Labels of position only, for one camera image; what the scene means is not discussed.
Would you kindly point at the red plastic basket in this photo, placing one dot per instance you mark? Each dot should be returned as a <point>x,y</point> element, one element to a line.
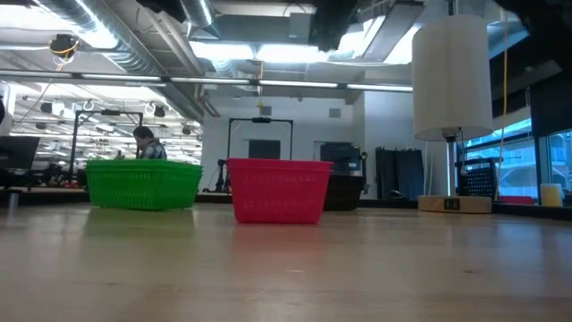
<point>279,160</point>
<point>277,197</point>
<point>279,163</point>

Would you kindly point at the green plastic basket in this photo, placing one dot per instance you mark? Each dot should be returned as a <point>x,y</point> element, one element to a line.
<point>143,190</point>
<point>143,162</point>

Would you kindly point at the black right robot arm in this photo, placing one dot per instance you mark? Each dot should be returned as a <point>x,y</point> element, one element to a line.
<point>545,27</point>

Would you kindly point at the long ceiling light bar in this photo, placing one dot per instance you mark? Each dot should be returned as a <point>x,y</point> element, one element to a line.
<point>210,81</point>

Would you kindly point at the white shade wooden base lamp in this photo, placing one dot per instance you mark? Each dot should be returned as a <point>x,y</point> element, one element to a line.
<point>451,76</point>

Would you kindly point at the black cabinet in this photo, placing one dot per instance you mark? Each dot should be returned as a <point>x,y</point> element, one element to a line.
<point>342,156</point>

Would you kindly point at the person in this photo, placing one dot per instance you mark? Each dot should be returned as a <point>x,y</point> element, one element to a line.
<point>152,149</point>

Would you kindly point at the dark curtain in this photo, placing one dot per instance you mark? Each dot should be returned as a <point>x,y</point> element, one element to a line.
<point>400,174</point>

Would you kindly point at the black plastic basket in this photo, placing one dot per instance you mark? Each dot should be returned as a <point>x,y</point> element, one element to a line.
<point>344,194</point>

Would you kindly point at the black tripod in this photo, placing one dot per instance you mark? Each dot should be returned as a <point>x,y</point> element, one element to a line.
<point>221,179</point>

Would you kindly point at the black computer monitor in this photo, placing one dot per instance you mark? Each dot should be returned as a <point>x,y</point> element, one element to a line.
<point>18,154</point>

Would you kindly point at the black perforated panel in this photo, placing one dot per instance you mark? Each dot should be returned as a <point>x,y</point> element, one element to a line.
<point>480,181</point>

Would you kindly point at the red flat object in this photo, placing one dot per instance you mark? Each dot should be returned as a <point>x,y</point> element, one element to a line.
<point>516,200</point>

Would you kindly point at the yellow cylindrical container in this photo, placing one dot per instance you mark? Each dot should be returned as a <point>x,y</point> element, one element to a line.
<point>552,196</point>

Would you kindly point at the silver spiral ventilation duct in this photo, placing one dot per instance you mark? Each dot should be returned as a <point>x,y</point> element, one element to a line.
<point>134,58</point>

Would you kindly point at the black gantry frame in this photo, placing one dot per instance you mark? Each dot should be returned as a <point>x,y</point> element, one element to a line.
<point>261,120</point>
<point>109,112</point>

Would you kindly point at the dark wall screen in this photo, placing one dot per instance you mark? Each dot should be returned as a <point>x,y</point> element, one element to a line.
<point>263,149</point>

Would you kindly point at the black aluminium table frame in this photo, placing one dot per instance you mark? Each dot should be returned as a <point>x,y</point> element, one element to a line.
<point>527,210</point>

